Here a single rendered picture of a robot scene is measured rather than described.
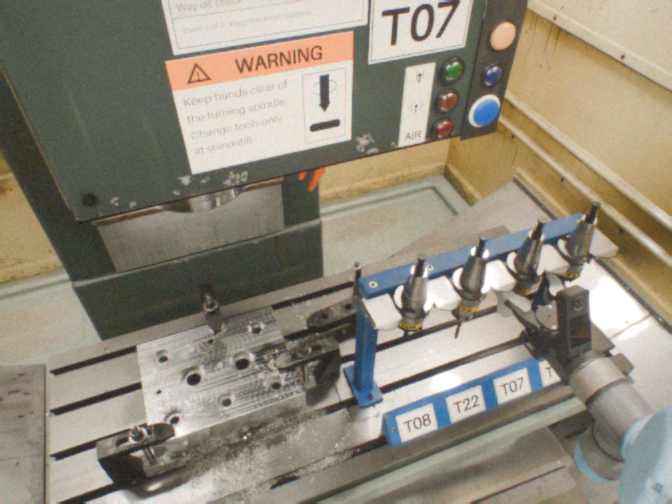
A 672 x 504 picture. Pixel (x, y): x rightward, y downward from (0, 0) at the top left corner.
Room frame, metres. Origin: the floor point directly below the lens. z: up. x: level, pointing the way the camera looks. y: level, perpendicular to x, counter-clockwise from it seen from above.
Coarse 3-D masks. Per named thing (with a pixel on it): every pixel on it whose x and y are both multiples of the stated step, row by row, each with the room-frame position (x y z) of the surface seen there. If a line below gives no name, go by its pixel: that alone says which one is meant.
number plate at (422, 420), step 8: (424, 408) 0.49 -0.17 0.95; (432, 408) 0.50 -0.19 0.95; (400, 416) 0.48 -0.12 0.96; (408, 416) 0.48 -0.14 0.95; (416, 416) 0.48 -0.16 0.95; (424, 416) 0.48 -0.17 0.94; (432, 416) 0.49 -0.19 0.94; (400, 424) 0.47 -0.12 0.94; (408, 424) 0.47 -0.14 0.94; (416, 424) 0.47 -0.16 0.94; (424, 424) 0.47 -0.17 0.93; (432, 424) 0.48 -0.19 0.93; (400, 432) 0.46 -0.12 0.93; (408, 432) 0.46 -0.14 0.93; (416, 432) 0.46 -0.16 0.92; (424, 432) 0.46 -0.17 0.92
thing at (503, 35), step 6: (504, 24) 0.49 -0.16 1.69; (510, 24) 0.49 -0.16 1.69; (498, 30) 0.48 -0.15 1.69; (504, 30) 0.49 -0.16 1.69; (510, 30) 0.49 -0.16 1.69; (492, 36) 0.48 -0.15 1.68; (498, 36) 0.48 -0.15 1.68; (504, 36) 0.49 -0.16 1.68; (510, 36) 0.49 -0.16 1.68; (492, 42) 0.48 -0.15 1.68; (498, 42) 0.48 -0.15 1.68; (504, 42) 0.49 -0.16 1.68; (510, 42) 0.49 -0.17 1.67; (498, 48) 0.49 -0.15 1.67
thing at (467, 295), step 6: (456, 276) 0.60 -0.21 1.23; (486, 276) 0.60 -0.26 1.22; (456, 282) 0.58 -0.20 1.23; (486, 282) 0.58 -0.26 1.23; (456, 288) 0.57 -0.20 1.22; (462, 288) 0.57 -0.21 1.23; (486, 288) 0.57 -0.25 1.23; (462, 294) 0.56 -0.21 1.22; (468, 294) 0.56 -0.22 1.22; (474, 294) 0.56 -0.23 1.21; (480, 294) 0.56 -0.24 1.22; (486, 294) 0.57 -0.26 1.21; (468, 300) 0.56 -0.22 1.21; (480, 300) 0.56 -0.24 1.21
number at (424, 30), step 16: (416, 0) 0.46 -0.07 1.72; (432, 0) 0.46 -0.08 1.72; (448, 0) 0.47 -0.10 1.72; (464, 0) 0.48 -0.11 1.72; (416, 16) 0.46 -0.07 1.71; (432, 16) 0.46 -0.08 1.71; (448, 16) 0.47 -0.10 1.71; (416, 32) 0.46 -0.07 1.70; (432, 32) 0.46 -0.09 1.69; (448, 32) 0.47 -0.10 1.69
